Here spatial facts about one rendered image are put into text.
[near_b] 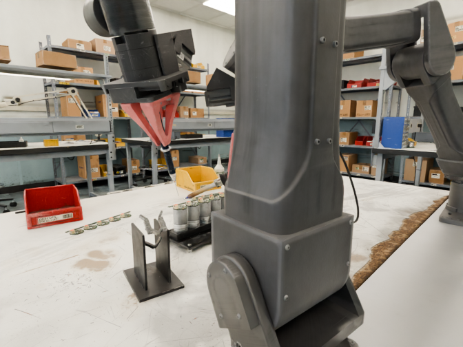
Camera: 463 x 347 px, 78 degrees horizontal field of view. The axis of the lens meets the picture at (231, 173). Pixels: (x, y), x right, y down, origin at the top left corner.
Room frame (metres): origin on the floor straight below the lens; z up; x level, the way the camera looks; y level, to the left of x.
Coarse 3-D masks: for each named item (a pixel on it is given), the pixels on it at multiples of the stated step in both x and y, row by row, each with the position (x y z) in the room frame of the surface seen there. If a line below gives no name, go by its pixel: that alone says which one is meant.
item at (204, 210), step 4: (204, 200) 0.52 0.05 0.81; (200, 204) 0.51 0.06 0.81; (204, 204) 0.51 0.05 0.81; (208, 204) 0.51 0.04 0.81; (200, 208) 0.51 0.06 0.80; (204, 208) 0.51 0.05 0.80; (208, 208) 0.51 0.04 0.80; (200, 212) 0.51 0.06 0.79; (204, 212) 0.51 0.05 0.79; (208, 212) 0.51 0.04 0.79; (200, 216) 0.51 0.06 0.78; (204, 216) 0.51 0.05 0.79; (208, 216) 0.51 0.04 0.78; (200, 220) 0.51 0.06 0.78; (204, 220) 0.51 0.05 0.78; (208, 220) 0.51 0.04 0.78
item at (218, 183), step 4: (216, 180) 0.47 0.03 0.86; (220, 180) 0.47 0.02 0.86; (212, 184) 0.48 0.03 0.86; (216, 184) 0.47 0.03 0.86; (220, 184) 0.47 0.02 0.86; (204, 188) 0.47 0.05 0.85; (208, 188) 0.47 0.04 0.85; (192, 192) 0.48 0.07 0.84; (196, 192) 0.47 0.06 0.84; (200, 192) 0.47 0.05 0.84; (188, 196) 0.47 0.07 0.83; (192, 196) 0.47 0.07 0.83
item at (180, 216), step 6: (174, 210) 0.47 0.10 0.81; (180, 210) 0.47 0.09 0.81; (186, 210) 0.48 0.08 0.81; (174, 216) 0.47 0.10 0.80; (180, 216) 0.47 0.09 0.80; (186, 216) 0.48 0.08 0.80; (174, 222) 0.47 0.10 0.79; (180, 222) 0.47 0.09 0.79; (186, 222) 0.48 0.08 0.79; (174, 228) 0.47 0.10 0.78; (180, 228) 0.47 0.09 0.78; (186, 228) 0.48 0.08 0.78
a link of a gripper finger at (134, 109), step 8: (176, 80) 0.40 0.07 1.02; (176, 88) 0.41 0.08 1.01; (184, 88) 0.41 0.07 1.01; (128, 104) 0.39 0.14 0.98; (136, 104) 0.40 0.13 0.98; (128, 112) 0.40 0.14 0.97; (136, 112) 0.40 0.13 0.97; (160, 112) 0.44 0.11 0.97; (136, 120) 0.41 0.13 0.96; (144, 120) 0.41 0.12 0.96; (144, 128) 0.41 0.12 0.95; (152, 136) 0.42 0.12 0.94; (160, 144) 0.44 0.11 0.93
